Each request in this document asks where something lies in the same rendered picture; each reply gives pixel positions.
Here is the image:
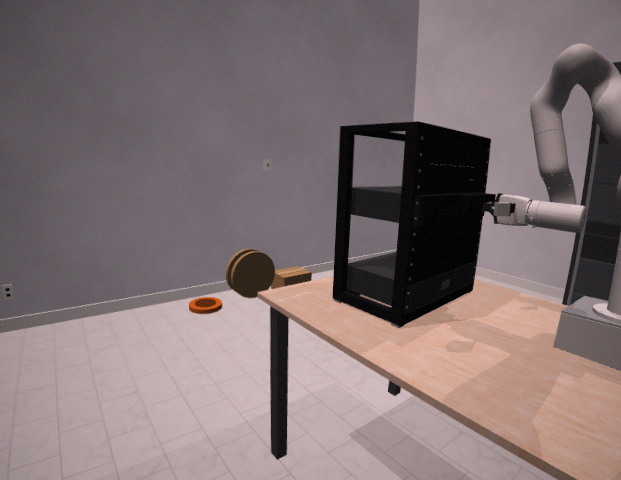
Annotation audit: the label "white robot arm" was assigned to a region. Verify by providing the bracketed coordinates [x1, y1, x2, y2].
[527, 44, 621, 323]

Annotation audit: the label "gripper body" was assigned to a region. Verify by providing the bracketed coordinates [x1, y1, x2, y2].
[497, 195, 532, 226]

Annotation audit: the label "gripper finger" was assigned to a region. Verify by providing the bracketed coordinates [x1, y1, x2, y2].
[483, 193, 504, 208]
[482, 207, 499, 224]

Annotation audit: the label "black server rack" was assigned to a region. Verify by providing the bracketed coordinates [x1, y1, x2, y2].
[333, 122, 496, 328]

